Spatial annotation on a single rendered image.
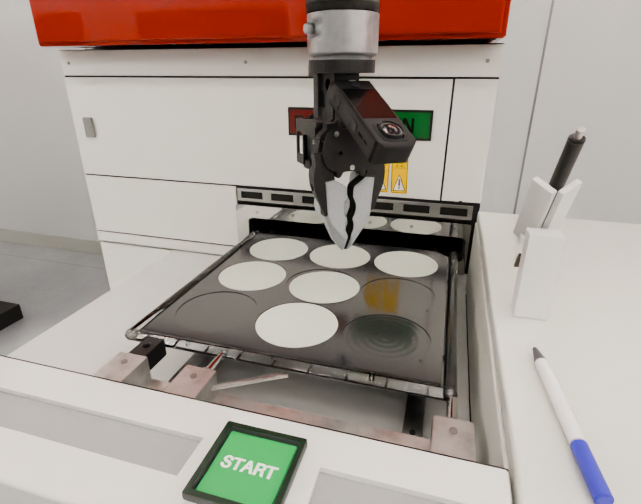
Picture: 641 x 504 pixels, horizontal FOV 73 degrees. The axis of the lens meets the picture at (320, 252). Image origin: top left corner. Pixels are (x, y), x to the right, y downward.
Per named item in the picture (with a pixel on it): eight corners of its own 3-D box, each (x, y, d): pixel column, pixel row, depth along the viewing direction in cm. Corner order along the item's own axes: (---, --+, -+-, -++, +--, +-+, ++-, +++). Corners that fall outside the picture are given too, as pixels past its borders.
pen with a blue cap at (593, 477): (529, 342, 36) (596, 493, 23) (542, 344, 35) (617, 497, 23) (527, 353, 36) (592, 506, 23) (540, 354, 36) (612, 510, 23)
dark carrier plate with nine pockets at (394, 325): (260, 235, 82) (259, 232, 82) (447, 255, 73) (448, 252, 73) (142, 332, 51) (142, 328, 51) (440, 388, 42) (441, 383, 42)
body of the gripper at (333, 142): (349, 162, 56) (351, 62, 52) (384, 175, 49) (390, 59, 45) (294, 167, 54) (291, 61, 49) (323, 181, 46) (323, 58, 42)
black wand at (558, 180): (592, 135, 31) (591, 123, 32) (570, 134, 31) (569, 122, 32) (527, 272, 48) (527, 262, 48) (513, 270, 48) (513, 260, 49)
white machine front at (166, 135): (106, 237, 102) (67, 50, 86) (467, 280, 81) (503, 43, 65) (96, 241, 99) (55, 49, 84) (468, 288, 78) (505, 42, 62)
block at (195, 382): (189, 386, 45) (186, 362, 44) (219, 392, 44) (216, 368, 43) (139, 445, 38) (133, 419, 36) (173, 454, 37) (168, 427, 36)
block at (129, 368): (125, 372, 47) (120, 349, 46) (152, 378, 46) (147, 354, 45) (66, 425, 40) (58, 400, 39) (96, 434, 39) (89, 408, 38)
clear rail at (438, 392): (131, 335, 52) (129, 325, 51) (456, 397, 42) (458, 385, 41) (123, 341, 51) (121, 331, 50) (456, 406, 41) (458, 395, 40)
